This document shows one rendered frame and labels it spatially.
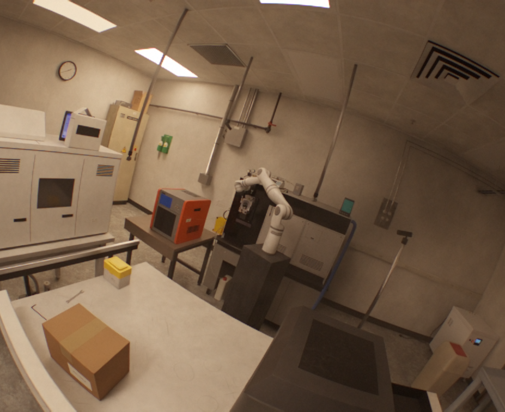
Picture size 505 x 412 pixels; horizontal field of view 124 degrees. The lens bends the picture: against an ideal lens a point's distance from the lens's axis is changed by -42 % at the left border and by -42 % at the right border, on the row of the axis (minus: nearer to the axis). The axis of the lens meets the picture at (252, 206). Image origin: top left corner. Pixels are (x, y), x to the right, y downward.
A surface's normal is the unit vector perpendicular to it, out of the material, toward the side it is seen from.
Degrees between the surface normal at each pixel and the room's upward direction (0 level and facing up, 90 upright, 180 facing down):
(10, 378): 0
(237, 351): 0
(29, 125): 40
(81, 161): 90
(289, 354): 0
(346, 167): 90
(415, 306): 90
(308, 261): 90
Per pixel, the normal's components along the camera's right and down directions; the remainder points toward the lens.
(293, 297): -0.37, 0.05
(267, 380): -0.09, -0.55
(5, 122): 0.80, -0.48
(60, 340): 0.32, -0.93
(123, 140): 0.87, 0.36
